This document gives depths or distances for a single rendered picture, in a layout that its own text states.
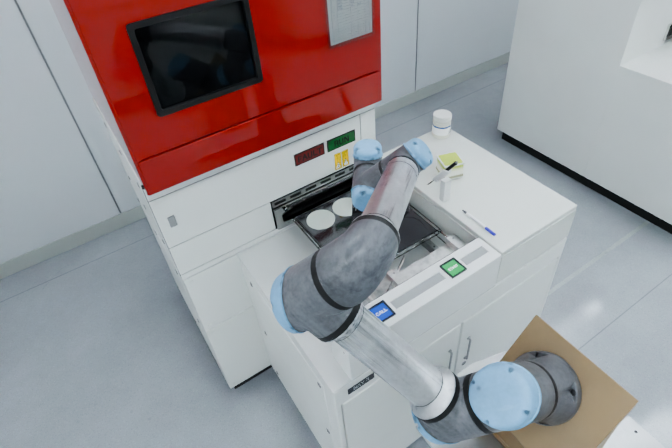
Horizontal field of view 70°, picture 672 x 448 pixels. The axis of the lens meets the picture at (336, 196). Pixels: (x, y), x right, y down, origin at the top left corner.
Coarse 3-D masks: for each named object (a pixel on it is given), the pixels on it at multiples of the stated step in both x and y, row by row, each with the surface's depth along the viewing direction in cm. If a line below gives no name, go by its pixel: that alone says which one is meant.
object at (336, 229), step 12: (348, 192) 178; (324, 204) 174; (300, 216) 170; (336, 216) 169; (348, 216) 168; (408, 216) 166; (312, 228) 165; (336, 228) 164; (408, 228) 162; (420, 228) 161; (432, 228) 161; (324, 240) 160; (408, 240) 158
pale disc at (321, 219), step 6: (318, 210) 172; (324, 210) 172; (312, 216) 170; (318, 216) 170; (324, 216) 169; (330, 216) 169; (312, 222) 167; (318, 222) 167; (324, 222) 167; (330, 222) 167; (318, 228) 165; (324, 228) 165
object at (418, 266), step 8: (440, 248) 156; (448, 248) 156; (424, 256) 154; (432, 256) 154; (440, 256) 154; (416, 264) 152; (424, 264) 152; (400, 272) 150; (408, 272) 150; (416, 272) 150; (384, 280) 148; (384, 288) 146; (392, 288) 146
